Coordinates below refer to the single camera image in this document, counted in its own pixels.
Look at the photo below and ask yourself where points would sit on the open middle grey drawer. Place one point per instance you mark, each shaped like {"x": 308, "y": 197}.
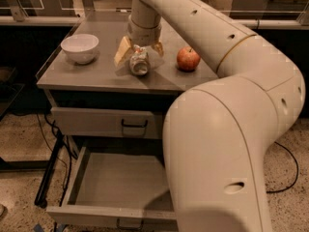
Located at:
{"x": 118, "y": 189}

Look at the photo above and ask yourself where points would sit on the white ceramic bowl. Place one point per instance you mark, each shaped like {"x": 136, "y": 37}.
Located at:
{"x": 81, "y": 48}

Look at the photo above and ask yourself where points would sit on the grey drawer cabinet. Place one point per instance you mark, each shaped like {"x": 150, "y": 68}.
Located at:
{"x": 102, "y": 85}

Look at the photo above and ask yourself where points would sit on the closed upper grey drawer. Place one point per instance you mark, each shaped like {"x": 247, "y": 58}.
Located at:
{"x": 108, "y": 122}

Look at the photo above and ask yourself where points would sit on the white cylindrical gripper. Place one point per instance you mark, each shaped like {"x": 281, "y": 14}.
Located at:
{"x": 144, "y": 35}

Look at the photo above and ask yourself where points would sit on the black table leg frame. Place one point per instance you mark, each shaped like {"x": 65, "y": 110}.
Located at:
{"x": 40, "y": 199}

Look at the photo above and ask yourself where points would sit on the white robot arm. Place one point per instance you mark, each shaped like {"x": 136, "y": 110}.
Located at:
{"x": 215, "y": 135}

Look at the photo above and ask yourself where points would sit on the red apple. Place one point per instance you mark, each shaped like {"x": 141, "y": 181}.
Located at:
{"x": 188, "y": 59}

